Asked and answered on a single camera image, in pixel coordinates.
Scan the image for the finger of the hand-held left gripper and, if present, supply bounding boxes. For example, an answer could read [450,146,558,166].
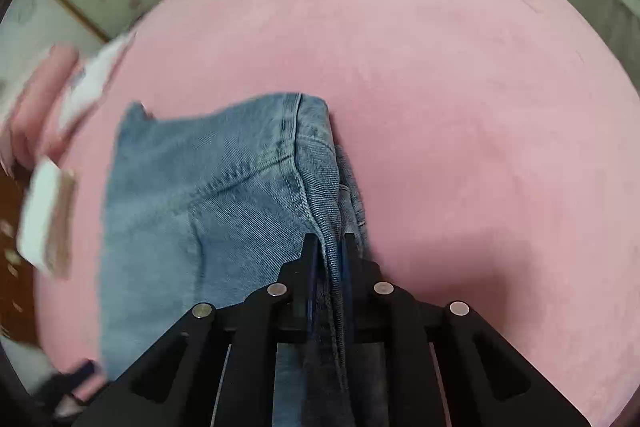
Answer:
[37,358,108,415]

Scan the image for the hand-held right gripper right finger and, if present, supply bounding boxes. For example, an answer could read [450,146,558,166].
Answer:
[341,232,593,427]

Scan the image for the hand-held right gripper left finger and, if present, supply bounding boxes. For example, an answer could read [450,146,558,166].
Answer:
[72,233,321,427]

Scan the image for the blue denim jeans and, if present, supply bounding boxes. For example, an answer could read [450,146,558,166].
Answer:
[100,92,371,427]

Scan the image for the pink fleece blanket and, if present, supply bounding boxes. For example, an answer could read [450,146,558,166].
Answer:
[32,0,640,427]

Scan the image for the pink and white plush pillow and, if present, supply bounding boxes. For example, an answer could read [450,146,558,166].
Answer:
[0,32,138,280]

